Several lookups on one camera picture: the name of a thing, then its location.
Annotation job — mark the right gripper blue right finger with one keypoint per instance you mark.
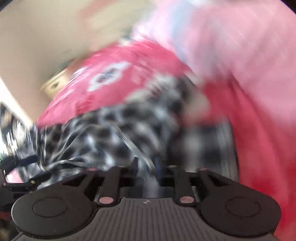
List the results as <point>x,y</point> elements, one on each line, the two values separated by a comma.
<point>159,172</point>

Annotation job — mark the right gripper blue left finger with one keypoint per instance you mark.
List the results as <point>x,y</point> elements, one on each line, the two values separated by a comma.
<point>134,169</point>

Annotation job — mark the black white plaid shirt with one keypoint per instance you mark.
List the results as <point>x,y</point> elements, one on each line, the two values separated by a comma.
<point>147,127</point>

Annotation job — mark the cream bedside nightstand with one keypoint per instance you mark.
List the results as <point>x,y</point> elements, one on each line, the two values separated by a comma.
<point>54,85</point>

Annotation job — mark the red floral fleece blanket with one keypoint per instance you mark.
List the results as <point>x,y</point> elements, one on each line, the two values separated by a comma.
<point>264,132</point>

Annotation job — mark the pink grey floral duvet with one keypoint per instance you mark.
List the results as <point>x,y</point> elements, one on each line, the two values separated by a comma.
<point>252,42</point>

